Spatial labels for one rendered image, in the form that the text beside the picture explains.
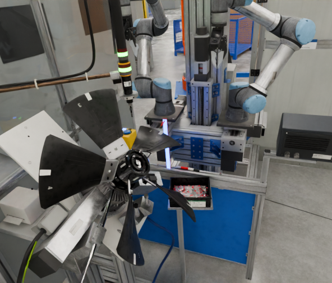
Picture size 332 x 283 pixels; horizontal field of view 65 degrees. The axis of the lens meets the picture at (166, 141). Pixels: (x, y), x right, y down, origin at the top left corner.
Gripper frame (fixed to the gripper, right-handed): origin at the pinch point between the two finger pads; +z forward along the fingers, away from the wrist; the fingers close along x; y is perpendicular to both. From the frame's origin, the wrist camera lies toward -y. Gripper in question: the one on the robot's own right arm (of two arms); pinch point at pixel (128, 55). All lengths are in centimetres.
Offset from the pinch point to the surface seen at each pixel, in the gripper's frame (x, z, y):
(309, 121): -93, 24, -16
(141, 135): -19.7, 29.6, -34.3
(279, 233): -99, 148, 31
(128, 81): -26, -3, -52
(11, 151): 14, 17, -76
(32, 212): 24, 56, -72
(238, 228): -68, 102, -15
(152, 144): -28, 30, -40
